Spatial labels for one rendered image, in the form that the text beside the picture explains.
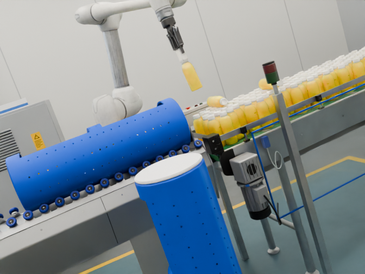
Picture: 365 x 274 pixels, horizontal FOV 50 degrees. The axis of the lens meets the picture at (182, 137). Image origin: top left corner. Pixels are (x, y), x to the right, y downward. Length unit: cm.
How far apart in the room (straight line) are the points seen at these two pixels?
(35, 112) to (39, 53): 141
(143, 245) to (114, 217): 69
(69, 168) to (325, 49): 445
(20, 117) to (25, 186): 164
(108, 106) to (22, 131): 116
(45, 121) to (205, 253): 228
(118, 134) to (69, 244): 57
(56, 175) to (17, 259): 41
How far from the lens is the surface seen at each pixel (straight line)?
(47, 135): 349
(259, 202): 197
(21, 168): 193
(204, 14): 506
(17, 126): 351
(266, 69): 196
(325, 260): 232
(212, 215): 151
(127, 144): 193
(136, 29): 484
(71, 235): 200
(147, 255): 268
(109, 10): 242
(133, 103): 267
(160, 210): 146
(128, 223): 205
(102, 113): 252
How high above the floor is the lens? 141
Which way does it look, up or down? 11 degrees down
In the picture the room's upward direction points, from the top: 19 degrees counter-clockwise
